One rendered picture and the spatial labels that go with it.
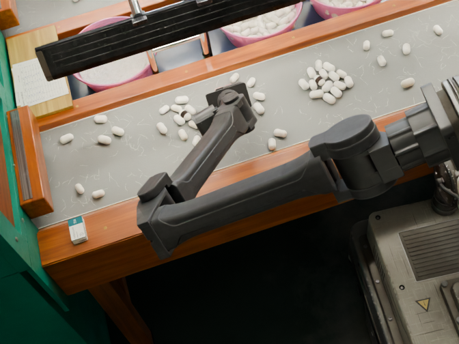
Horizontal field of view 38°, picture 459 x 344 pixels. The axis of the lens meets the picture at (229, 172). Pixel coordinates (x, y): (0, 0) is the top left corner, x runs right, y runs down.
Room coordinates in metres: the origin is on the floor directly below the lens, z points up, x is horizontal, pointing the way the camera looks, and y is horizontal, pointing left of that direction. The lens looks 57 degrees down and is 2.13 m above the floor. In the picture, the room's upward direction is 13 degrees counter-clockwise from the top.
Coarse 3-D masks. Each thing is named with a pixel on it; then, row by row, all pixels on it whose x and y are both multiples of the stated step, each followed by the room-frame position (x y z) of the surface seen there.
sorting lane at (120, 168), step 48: (336, 48) 1.22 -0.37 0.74; (384, 48) 1.19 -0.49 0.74; (432, 48) 1.15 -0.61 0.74; (192, 96) 1.17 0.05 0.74; (288, 96) 1.10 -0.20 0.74; (384, 96) 1.03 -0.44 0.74; (48, 144) 1.12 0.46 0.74; (96, 144) 1.08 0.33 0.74; (144, 144) 1.05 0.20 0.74; (192, 144) 1.01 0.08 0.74; (240, 144) 0.98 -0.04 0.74; (288, 144) 0.95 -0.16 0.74
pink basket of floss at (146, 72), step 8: (120, 16) 1.51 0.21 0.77; (96, 24) 1.51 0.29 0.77; (104, 24) 1.51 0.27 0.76; (80, 32) 1.48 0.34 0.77; (144, 72) 1.29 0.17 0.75; (80, 80) 1.30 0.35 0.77; (128, 80) 1.26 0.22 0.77; (136, 80) 1.27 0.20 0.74; (96, 88) 1.28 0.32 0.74; (104, 88) 1.27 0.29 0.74
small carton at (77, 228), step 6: (72, 222) 0.83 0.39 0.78; (78, 222) 0.83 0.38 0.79; (84, 222) 0.84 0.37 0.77; (72, 228) 0.82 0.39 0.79; (78, 228) 0.81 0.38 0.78; (84, 228) 0.81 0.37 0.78; (72, 234) 0.80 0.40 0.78; (78, 234) 0.80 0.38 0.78; (84, 234) 0.79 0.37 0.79; (72, 240) 0.78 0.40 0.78; (78, 240) 0.78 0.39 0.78; (84, 240) 0.79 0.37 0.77
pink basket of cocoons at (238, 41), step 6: (300, 6) 1.39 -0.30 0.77; (300, 12) 1.36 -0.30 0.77; (294, 18) 1.34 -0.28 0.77; (222, 30) 1.37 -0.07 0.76; (282, 30) 1.31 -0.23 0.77; (288, 30) 1.34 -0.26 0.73; (228, 36) 1.37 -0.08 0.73; (234, 36) 1.33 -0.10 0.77; (240, 36) 1.32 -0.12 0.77; (258, 36) 1.31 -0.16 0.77; (264, 36) 1.30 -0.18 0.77; (270, 36) 1.30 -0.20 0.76; (234, 42) 1.36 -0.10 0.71; (240, 42) 1.34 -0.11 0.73; (246, 42) 1.33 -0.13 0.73; (252, 42) 1.32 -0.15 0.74
